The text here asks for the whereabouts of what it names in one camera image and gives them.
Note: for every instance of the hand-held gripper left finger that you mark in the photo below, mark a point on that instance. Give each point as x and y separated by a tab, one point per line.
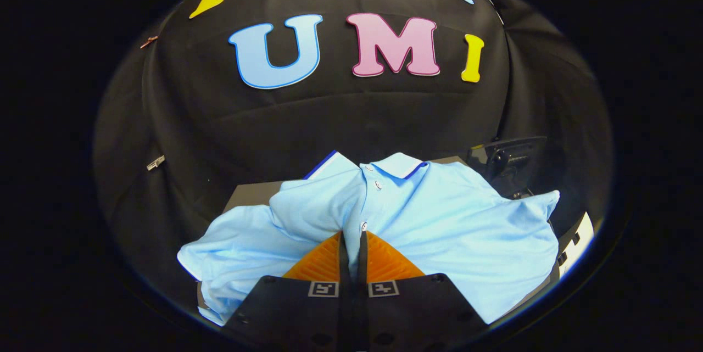
307	319

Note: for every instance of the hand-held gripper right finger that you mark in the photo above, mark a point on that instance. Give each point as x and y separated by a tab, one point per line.
406	319

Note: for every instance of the light blue polo shirt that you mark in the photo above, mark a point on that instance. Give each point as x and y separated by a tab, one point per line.
450	225

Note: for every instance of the dark transparent washing machine lid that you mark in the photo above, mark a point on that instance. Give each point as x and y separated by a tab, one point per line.
513	160

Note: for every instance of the white board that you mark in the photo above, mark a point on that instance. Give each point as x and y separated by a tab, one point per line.
579	242

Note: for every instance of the white clip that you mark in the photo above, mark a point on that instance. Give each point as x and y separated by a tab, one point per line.
155	162

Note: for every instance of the red clip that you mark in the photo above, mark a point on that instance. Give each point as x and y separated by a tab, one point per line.
148	42

